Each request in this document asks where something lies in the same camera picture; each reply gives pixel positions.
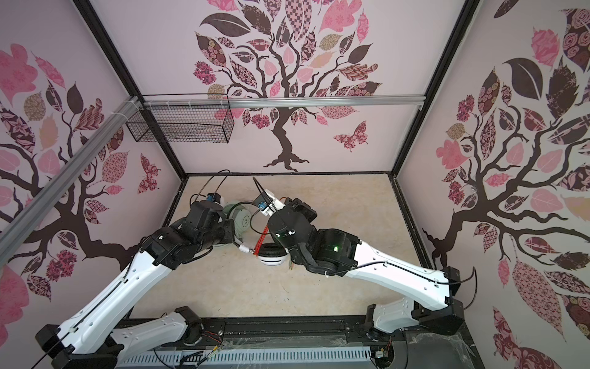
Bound aluminium rail back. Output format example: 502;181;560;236
142;95;426;109

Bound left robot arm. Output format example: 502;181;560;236
35;200;234;368

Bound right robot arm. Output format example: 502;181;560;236
261;198;465;335

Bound mint green white headphones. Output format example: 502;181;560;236
224;201;254;241

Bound aluminium rail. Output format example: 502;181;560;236
142;95;426;109
1;96;140;265

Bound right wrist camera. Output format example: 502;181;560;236
254;192;285;217

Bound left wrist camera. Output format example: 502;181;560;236
206;192;223;204

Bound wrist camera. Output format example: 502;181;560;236
254;192;285;217
206;192;223;204

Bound white slotted cable duct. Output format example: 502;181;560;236
119;347;373;368

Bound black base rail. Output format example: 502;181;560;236
146;315;484;368

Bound black white headphones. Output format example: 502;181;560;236
233;201;291;268

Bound aluminium rail left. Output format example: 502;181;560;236
1;96;140;265

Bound black wire basket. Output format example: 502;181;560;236
126;92;234;144

